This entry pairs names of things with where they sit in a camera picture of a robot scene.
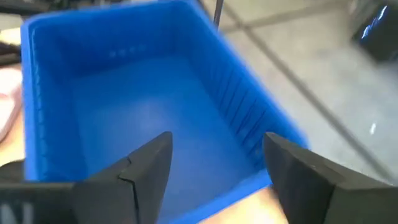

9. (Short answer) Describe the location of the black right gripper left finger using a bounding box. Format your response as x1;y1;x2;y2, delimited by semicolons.
70;131;174;224

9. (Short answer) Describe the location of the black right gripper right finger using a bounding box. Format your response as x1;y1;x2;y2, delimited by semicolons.
263;131;398;224

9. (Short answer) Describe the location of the blue plastic bin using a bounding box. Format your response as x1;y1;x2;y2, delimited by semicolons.
20;0;310;224

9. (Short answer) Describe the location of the black machine case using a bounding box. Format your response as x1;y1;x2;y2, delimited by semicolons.
351;0;398;63

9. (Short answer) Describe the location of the thin metal pole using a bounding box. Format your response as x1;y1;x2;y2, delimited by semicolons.
213;0;224;29

